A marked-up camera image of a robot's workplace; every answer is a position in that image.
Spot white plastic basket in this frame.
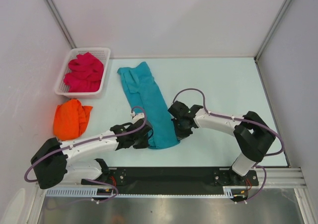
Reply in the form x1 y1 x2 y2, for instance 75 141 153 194
54 47 110 99

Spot magenta t shirt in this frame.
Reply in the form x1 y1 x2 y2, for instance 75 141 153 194
63 52 104 92

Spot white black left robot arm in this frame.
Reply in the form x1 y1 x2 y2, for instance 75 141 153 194
31 119 154 189

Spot teal t shirt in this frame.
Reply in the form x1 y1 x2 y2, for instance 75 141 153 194
117 62 179 149

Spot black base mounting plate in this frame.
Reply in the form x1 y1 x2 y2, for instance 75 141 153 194
96 167 259 195

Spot white slotted cable duct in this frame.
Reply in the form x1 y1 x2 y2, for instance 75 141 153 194
46 187 246 199

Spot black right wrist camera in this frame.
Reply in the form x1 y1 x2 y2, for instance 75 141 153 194
168 101 190 120

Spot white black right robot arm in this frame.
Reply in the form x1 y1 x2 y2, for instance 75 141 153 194
168 105 275 185

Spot orange t shirt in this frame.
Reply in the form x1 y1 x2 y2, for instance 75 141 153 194
53 99 93 141

